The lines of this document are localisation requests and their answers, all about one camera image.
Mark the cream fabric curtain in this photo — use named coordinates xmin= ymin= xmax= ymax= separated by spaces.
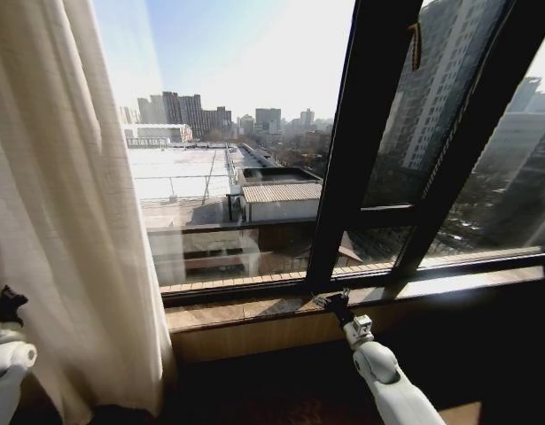
xmin=0 ymin=0 xmax=178 ymax=425

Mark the brown stone window sill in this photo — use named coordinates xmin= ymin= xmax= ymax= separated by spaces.
xmin=160 ymin=264 xmax=545 ymax=334

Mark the grey rooftop shed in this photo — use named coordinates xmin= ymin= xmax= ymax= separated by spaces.
xmin=227 ymin=166 xmax=323 ymax=223

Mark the tall grey apartment tower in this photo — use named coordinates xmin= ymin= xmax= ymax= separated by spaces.
xmin=378 ymin=0 xmax=508 ymax=178

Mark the black window frame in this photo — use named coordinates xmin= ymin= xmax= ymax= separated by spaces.
xmin=305 ymin=0 xmax=545 ymax=306

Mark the yellow braided cord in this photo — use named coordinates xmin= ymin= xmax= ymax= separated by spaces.
xmin=407 ymin=22 xmax=422 ymax=72

